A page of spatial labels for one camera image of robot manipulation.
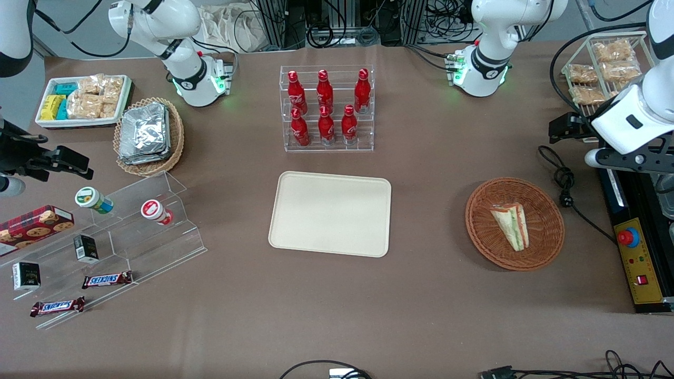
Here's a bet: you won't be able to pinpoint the Snickers chocolate bar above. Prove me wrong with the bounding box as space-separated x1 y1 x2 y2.
30 296 86 318
82 271 134 290

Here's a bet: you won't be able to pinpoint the light tan wicker basket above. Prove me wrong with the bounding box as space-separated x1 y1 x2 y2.
113 97 185 177

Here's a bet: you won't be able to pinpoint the yellow snack pack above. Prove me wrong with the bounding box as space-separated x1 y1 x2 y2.
41 95 66 121

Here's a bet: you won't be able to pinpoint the small black carton box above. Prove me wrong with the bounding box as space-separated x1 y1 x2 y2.
12 262 42 292
73 234 100 264

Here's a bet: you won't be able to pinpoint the silver foil pouch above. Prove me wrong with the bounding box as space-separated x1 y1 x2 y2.
118 108 173 166
120 103 170 158

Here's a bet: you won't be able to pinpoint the white wire basket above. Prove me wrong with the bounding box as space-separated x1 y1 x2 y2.
560 30 657 115

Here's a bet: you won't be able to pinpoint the green lid yogurt cup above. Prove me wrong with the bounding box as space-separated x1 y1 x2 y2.
74 186 114 215

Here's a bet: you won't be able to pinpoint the red lid yogurt cup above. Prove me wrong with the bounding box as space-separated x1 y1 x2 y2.
141 199 174 226

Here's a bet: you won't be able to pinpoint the black cable with connector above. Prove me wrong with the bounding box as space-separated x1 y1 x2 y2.
479 350 674 379

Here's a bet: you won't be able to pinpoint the black and yellow control box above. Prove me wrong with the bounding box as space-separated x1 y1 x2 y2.
597 158 674 315

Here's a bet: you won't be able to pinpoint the red tartan cookie box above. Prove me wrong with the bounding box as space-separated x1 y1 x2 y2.
0 205 75 257

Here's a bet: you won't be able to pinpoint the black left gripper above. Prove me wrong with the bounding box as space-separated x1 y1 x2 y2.
549 112 600 144

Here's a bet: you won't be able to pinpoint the black power cable with plug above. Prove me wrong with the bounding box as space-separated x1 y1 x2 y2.
538 145 618 244

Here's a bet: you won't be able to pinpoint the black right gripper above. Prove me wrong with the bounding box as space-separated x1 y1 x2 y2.
0 121 94 183

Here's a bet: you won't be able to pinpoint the clear bag brown biscuits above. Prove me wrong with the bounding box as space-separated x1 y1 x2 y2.
569 85 607 105
592 39 636 64
567 64 599 85
600 61 642 84

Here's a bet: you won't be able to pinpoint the beige plastic tray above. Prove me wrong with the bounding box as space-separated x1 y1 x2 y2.
268 171 392 258

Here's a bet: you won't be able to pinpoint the aluminium profile frame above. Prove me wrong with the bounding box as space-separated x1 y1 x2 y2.
400 0 429 46
256 0 312 51

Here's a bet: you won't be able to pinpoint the white cloth bag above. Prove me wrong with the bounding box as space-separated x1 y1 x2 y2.
198 4 267 54

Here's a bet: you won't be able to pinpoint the clear acrylic stepped shelf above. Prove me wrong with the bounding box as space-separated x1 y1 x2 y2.
0 170 208 331

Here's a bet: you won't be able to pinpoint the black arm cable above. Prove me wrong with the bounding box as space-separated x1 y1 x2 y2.
33 0 138 58
550 23 649 114

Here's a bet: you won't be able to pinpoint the brown wicker basket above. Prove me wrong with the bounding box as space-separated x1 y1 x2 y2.
465 177 566 272

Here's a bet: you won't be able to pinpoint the white rectangular snack bin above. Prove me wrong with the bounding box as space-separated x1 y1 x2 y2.
35 75 133 130

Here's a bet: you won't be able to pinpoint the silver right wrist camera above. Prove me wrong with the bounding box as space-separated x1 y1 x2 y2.
0 176 26 197

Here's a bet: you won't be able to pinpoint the red Coca-Cola bottle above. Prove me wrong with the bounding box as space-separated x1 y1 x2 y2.
318 105 336 146
341 104 359 146
354 68 372 114
287 70 308 115
316 69 335 114

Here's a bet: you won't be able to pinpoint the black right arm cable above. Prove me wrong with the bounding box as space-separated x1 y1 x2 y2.
33 0 138 58

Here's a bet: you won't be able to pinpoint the clear acrylic bottle rack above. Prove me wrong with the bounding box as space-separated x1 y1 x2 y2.
280 65 375 154

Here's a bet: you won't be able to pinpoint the black looped cable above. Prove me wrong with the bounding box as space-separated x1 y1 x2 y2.
278 360 372 379

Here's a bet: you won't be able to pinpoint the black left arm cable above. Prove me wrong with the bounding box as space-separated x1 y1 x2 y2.
550 23 649 114

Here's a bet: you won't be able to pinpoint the red soda cans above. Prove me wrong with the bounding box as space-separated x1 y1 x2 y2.
290 108 311 147

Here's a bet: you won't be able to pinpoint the triangular wrapped sandwich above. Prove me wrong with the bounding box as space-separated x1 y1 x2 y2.
490 202 529 252

